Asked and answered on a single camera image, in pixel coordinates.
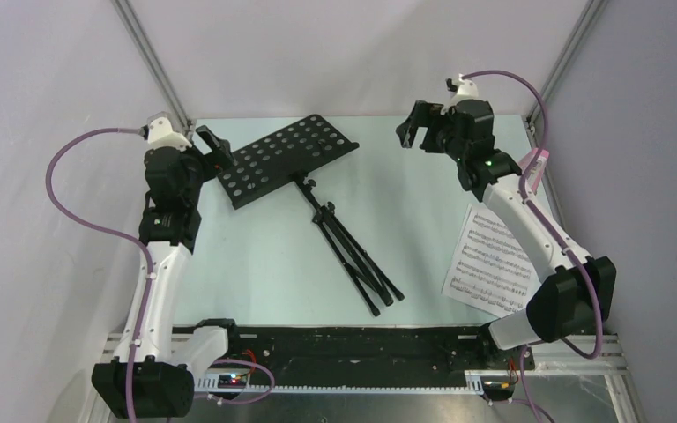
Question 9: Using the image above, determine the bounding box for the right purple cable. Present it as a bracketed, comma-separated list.
[459, 70, 605, 360]

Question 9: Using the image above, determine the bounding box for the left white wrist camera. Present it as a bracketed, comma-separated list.
[144, 115, 193, 151]

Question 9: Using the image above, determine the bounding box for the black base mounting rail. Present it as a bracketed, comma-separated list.
[198, 319, 520, 390]

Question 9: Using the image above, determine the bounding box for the purple cable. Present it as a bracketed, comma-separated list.
[459, 70, 605, 360]
[45, 127, 156, 423]

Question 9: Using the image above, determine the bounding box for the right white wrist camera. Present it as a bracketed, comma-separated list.
[441, 74, 480, 115]

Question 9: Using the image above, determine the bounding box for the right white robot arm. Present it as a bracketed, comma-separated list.
[396, 99, 617, 368]

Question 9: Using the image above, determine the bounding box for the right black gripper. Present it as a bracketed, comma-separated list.
[394, 100, 465, 162]

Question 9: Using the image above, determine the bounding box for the white sheet music page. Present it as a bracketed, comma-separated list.
[442, 204, 540, 318]

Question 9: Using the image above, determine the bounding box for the pink metronome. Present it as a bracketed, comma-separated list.
[518, 148, 549, 193]

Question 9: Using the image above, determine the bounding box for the black perforated music stand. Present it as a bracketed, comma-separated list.
[219, 114, 405, 317]

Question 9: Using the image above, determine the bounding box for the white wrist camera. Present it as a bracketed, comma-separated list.
[144, 115, 193, 151]
[441, 74, 480, 115]

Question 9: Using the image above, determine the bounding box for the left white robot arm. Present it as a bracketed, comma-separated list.
[91, 124, 243, 421]

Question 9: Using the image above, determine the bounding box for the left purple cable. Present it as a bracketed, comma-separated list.
[45, 127, 156, 423]

